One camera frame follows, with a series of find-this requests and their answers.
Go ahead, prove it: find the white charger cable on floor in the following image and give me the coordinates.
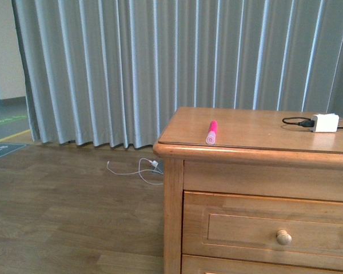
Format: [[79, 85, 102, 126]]
[[106, 158, 164, 186]]

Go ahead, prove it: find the grey floor sign mat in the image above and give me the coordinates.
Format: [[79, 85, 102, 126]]
[[0, 143, 26, 158]]

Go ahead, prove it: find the wooden drawer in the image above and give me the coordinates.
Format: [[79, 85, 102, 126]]
[[181, 255, 343, 273], [182, 192, 343, 271]]

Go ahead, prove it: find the pink marker with clear cap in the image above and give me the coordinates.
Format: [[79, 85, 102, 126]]
[[206, 120, 218, 144]]

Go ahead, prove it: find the white power adapter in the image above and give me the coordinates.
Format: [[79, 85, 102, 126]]
[[310, 113, 340, 133]]

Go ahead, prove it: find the black usb cable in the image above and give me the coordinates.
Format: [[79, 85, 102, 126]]
[[282, 116, 343, 130]]

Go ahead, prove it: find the round wooden drawer knob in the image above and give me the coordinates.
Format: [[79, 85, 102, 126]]
[[276, 229, 292, 246]]

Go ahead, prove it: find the grey pleated curtain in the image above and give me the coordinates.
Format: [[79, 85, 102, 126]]
[[12, 1, 343, 147]]

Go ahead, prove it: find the wooden drawer cabinet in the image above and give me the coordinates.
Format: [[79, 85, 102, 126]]
[[153, 107, 343, 273]]

